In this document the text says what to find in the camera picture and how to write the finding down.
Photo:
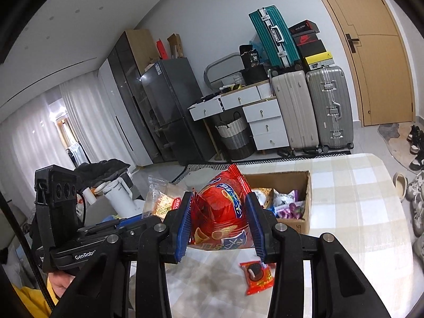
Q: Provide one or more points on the black white striped rug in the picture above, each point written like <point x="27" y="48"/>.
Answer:
<point x="205" y="169"/>

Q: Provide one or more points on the black white shoes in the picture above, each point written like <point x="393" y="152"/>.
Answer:
<point x="415" y="135"/>

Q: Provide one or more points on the black sandals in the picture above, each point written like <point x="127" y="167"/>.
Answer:
<point x="285" y="152"/>

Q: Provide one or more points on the grey suitcase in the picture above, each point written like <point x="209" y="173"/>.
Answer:
<point x="328" y="106"/>

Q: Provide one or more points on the plain black shoe box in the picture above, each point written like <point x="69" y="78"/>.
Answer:
<point x="314" y="49"/>

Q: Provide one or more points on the white electric kettle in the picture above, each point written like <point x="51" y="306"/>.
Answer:
<point x="117" y="198"/>

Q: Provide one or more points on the teal suitcase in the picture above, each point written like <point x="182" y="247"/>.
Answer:
<point x="268" y="36"/>

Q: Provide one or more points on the white desk with drawers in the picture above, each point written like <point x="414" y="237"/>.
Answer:
<point x="265" y="126"/>

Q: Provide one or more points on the oval mirror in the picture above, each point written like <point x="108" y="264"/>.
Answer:
<point x="225" y="68"/>

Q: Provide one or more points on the grey refrigerator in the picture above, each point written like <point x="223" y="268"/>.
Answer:
<point x="175" y="106"/>

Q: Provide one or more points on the black white sandal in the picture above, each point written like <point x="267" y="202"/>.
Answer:
<point x="416" y="164"/>

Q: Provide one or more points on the person's left forearm yellow sleeve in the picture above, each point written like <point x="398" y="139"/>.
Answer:
<point x="29" y="304"/>

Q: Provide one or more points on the small white basket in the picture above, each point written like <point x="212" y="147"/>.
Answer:
<point x="238" y="80"/>

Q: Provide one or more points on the white sheer curtains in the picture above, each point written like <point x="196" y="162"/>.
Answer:
<point x="33" y="145"/>

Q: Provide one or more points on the small white bottle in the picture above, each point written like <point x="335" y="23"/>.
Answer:
<point x="88" y="196"/>

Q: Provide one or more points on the black shoe box red stripe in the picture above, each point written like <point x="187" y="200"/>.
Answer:
<point x="304" y="26"/>

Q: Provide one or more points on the red cookie packet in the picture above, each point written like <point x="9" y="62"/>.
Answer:
<point x="256" y="276"/>

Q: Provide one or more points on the grey white laundry basket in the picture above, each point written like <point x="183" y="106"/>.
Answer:
<point x="233" y="139"/>

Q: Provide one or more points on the grey floor mat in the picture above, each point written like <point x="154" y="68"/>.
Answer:
<point x="397" y="149"/>

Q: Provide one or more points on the clear purple snack packet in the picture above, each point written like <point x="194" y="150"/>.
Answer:
<point x="283" y="198"/>

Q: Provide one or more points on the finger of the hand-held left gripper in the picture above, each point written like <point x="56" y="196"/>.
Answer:
<point x="129" y="227"/>

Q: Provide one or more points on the black glass cabinet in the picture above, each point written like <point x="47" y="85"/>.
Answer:
<point x="129" y="82"/>

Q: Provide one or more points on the beige slipper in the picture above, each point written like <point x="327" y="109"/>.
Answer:
<point x="400" y="185"/>

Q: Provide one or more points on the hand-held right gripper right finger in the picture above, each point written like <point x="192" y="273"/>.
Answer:
<point x="256" y="228"/>

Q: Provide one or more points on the black shoe box red logo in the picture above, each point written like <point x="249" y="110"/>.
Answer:
<point x="306" y="40"/>

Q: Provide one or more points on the red chips bag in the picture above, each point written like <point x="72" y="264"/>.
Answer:
<point x="220" y="212"/>

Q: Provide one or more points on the yellow black shoe box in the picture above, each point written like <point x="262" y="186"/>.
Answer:
<point x="318" y="61"/>

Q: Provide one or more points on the orange cake packet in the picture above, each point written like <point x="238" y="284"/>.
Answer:
<point x="162" y="205"/>

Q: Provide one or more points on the black cloth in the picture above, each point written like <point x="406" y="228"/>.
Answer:
<point x="99" y="169"/>

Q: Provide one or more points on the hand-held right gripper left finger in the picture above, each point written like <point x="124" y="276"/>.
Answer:
<point x="184" y="232"/>

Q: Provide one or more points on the purple cartoon snack bag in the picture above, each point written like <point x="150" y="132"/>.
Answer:
<point x="293" y="211"/>

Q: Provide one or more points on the tan wooden door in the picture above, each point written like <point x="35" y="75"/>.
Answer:
<point x="374" y="73"/>

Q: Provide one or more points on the small brown cardboard box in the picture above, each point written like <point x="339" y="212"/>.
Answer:
<point x="174" y="46"/>

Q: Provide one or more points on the person's left hand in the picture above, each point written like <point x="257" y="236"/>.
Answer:
<point x="61" y="285"/>

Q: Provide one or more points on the black labelled box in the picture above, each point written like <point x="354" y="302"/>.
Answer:
<point x="250" y="58"/>

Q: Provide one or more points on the red flat box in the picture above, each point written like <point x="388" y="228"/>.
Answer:
<point x="161" y="51"/>

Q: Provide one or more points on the beige suitcase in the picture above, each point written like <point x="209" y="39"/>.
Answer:
<point x="293" y="109"/>

